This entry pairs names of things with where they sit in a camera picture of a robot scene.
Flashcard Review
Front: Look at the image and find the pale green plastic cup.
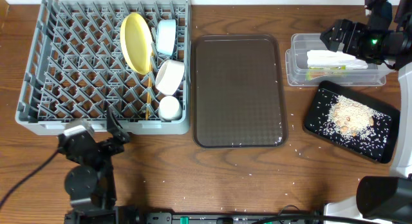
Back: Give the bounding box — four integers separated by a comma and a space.
158, 96, 182, 122

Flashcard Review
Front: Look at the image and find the wooden chopstick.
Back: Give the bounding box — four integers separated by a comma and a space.
145, 52, 154, 120
145, 77, 153, 120

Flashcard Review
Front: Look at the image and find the green snack wrapper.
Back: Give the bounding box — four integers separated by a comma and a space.
305, 66, 346, 80

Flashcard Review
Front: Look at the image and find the white pink bowl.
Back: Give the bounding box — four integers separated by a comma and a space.
155, 60, 185, 95

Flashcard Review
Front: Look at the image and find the yellow plastic plate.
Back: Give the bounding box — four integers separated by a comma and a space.
120, 13, 153, 75

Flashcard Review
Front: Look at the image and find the light blue bowl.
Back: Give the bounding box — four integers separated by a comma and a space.
156, 19, 176, 56

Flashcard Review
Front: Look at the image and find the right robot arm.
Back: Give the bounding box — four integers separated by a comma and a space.
318, 0, 411, 223

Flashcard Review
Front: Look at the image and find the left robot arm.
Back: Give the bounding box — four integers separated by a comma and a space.
57, 109, 134, 223

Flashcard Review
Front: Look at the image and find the grey plastic dishwasher rack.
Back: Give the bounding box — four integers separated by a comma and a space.
15, 0, 191, 135

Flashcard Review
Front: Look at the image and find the black waste tray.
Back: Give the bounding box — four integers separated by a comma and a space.
303, 80, 400, 164

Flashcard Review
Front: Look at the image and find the clear plastic waste bin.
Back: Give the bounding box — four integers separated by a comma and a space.
285, 33, 393, 87

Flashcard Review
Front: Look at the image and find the rice and food scraps pile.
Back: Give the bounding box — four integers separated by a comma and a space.
328, 95, 379, 139

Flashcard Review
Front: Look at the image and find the dark brown serving tray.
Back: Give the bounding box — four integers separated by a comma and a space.
192, 34, 288, 149

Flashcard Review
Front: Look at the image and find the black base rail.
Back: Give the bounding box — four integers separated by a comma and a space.
63, 206, 326, 224

